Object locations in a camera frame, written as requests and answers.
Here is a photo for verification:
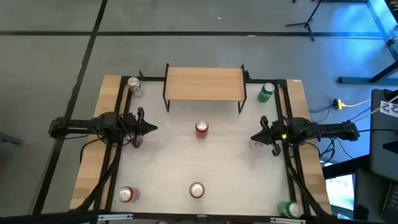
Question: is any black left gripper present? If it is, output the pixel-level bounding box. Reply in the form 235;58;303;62
123;107;159;149

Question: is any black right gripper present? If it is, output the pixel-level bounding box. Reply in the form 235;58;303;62
250;116;289;157

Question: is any green Sprite can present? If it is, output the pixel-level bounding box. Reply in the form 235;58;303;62
277;201;303;219
257;82;276;103

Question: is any red Fanta strawberry can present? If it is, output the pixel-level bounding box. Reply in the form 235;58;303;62
118;185;140;203
189;182;206;199

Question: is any lit screen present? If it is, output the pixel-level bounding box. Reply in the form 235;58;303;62
325;174;356;218

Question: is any black cabinet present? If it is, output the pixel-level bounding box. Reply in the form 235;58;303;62
369;88;398;181

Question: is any black tripod stand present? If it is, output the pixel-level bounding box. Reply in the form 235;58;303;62
285;0;324;42

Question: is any black crossbar with silver brackets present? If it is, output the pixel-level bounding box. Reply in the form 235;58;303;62
0;210;398;224

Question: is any white black marker tag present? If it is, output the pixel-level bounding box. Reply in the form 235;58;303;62
379;100;398;118

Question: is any grey floor object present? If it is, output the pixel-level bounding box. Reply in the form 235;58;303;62
0;132;23;146

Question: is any black table frame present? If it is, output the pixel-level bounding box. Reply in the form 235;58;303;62
73;70;332;218

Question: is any wooden shelf black metal frame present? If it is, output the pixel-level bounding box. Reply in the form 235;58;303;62
163;63;248;114

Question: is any yellow power plug with cord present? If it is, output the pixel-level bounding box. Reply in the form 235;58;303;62
333;98;371;110

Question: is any black metal desk frame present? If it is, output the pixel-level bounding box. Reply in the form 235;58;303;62
337;0;398;86

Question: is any white cable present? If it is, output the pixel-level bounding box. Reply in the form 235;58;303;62
353;95;398;124

